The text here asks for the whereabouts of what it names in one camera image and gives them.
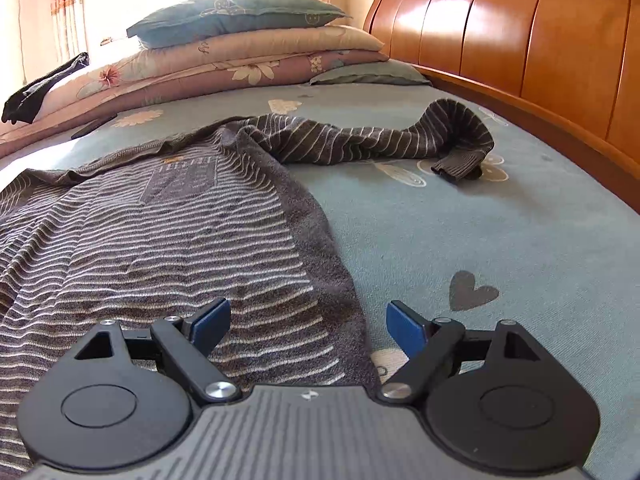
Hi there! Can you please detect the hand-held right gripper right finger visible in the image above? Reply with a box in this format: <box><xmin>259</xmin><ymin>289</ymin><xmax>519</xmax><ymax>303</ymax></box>
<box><xmin>377</xmin><ymin>300</ymin><xmax>543</xmax><ymax>403</ymax></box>

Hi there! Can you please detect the teal pillow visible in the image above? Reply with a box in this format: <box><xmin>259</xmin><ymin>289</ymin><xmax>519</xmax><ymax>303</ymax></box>
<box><xmin>126</xmin><ymin>0</ymin><xmax>352</xmax><ymax>50</ymax></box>

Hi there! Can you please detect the black phone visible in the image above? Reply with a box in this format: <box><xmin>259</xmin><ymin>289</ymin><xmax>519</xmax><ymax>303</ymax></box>
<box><xmin>70</xmin><ymin>114</ymin><xmax>118</xmax><ymax>140</ymax></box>

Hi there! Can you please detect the flat grey-green pillow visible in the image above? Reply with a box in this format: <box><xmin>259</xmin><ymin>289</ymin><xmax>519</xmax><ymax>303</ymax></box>
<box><xmin>309</xmin><ymin>58</ymin><xmax>432</xmax><ymax>86</ymax></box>

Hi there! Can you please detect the teal floral bed sheet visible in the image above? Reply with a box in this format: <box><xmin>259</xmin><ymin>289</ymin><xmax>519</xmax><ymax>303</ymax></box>
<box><xmin>0</xmin><ymin>80</ymin><xmax>640</xmax><ymax>480</ymax></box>

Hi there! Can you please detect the grey striped sweater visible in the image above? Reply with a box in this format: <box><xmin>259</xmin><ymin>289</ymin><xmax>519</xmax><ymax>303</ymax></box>
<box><xmin>0</xmin><ymin>99</ymin><xmax>496</xmax><ymax>476</ymax></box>

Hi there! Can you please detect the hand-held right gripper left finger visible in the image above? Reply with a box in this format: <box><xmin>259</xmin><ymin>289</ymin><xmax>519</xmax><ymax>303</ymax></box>
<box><xmin>75</xmin><ymin>297</ymin><xmax>241</xmax><ymax>407</ymax></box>

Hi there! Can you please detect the red patterned curtain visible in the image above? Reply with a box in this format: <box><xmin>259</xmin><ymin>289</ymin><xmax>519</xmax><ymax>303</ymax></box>
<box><xmin>50</xmin><ymin>0</ymin><xmax>88</xmax><ymax>71</ymax></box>

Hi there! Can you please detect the pink floral quilt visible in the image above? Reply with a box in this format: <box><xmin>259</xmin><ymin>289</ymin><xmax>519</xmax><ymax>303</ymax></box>
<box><xmin>0</xmin><ymin>50</ymin><xmax>391</xmax><ymax>158</ymax></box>

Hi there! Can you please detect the beige floral quilt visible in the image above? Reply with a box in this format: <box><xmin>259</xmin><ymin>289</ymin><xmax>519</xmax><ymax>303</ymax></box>
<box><xmin>135</xmin><ymin>25</ymin><xmax>387</xmax><ymax>68</ymax></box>

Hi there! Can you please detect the black garment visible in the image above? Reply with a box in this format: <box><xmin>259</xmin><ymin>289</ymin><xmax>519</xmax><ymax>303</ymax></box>
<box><xmin>1</xmin><ymin>52</ymin><xmax>90</xmax><ymax>126</ymax></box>

